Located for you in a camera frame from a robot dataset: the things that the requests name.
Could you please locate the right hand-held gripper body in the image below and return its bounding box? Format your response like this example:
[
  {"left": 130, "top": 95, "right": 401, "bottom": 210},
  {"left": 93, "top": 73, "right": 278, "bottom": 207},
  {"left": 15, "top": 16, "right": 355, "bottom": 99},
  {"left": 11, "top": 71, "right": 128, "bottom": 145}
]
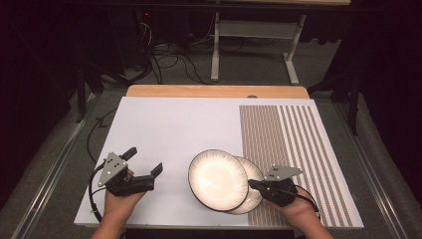
[{"left": 262, "top": 164, "right": 304, "bottom": 208}]

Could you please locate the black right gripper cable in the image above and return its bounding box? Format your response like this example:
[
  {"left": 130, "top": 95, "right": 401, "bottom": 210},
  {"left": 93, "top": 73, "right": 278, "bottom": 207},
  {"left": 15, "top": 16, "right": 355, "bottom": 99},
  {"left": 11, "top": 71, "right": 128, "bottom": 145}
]
[{"left": 294, "top": 184, "right": 321, "bottom": 214}]

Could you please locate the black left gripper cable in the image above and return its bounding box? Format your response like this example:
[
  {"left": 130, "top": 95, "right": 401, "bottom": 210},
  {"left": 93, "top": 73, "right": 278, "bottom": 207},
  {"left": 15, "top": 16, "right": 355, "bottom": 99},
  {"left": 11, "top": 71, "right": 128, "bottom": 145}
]
[{"left": 88, "top": 162, "right": 108, "bottom": 223}]

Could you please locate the person's left hand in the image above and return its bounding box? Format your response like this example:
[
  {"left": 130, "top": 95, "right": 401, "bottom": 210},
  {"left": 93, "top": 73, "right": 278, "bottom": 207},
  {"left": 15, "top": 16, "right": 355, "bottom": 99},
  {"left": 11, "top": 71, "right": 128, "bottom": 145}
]
[{"left": 104, "top": 190, "right": 147, "bottom": 219}]

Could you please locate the brown striped placemat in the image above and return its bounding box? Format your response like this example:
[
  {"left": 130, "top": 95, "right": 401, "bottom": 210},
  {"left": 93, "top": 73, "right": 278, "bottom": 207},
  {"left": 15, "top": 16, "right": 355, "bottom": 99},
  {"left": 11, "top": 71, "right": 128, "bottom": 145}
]
[{"left": 238, "top": 105, "right": 354, "bottom": 227}]

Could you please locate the metal floor rail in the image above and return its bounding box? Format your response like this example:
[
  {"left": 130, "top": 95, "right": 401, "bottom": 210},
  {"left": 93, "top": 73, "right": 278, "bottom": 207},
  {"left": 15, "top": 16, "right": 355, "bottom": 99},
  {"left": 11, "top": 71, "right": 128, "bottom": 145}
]
[
  {"left": 11, "top": 96, "right": 99, "bottom": 239},
  {"left": 331, "top": 99, "right": 411, "bottom": 239}
]

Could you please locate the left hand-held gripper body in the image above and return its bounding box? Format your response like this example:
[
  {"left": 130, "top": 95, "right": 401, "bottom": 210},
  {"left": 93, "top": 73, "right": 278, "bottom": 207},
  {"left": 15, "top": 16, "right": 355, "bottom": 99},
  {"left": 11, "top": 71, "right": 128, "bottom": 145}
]
[{"left": 98, "top": 151, "right": 156, "bottom": 197}]

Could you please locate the white metal desk frame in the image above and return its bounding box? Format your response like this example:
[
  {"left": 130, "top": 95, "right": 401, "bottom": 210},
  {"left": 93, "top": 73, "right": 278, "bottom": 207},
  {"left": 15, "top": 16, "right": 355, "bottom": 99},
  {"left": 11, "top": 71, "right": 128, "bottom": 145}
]
[{"left": 210, "top": 11, "right": 308, "bottom": 86}]

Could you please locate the dark metal stand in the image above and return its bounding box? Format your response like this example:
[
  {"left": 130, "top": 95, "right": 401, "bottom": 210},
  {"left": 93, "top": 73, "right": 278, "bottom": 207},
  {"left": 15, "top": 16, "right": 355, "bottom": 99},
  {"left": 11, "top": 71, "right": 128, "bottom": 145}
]
[
  {"left": 75, "top": 63, "right": 105, "bottom": 124},
  {"left": 308, "top": 73, "right": 362, "bottom": 136}
]

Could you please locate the tangle of black cables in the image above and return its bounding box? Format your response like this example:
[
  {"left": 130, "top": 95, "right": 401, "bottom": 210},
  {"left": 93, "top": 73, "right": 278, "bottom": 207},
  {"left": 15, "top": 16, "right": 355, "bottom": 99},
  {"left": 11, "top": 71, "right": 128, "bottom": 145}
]
[{"left": 132, "top": 19, "right": 213, "bottom": 86}]

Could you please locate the white plate dark rim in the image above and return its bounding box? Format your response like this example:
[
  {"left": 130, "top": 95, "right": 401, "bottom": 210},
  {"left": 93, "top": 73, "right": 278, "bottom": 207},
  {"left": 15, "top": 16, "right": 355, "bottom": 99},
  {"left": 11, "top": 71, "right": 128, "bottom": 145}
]
[
  {"left": 228, "top": 155, "right": 267, "bottom": 216},
  {"left": 187, "top": 148, "right": 251, "bottom": 212}
]

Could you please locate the person's right hand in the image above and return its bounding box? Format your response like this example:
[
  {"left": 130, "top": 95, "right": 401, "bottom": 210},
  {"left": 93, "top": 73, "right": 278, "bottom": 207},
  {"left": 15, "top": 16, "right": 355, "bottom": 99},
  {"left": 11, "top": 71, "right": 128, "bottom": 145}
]
[{"left": 265, "top": 197, "right": 320, "bottom": 230}]

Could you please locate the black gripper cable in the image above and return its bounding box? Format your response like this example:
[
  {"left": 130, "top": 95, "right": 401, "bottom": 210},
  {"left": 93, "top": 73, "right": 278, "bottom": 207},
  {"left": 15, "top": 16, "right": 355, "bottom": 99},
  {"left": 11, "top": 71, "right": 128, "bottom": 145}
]
[
  {"left": 294, "top": 184, "right": 321, "bottom": 214},
  {"left": 88, "top": 162, "right": 108, "bottom": 223}
]

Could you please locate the black floor cable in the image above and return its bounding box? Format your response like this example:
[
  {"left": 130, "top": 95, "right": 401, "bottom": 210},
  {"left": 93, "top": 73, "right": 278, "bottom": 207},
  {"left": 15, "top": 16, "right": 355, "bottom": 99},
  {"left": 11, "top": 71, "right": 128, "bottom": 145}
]
[{"left": 86, "top": 108, "right": 117, "bottom": 165}]

